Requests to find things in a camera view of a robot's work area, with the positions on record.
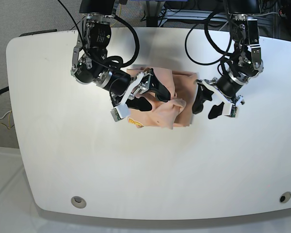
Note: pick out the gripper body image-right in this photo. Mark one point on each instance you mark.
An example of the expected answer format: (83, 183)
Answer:
(229, 86)

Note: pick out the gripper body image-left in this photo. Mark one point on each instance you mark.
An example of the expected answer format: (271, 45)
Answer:
(118, 83)

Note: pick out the peach orange T-shirt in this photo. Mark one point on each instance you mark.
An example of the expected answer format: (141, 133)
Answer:
(177, 112)

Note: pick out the left table grommet hole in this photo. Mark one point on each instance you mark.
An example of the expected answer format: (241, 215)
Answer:
(78, 202)

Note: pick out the right table grommet hole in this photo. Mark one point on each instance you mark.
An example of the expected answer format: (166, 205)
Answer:
(285, 197)

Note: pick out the aluminium frame rail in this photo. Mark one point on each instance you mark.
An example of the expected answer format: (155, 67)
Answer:
(183, 16)

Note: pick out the table grommet hole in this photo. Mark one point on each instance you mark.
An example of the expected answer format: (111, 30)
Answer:
(285, 197)
(78, 202)

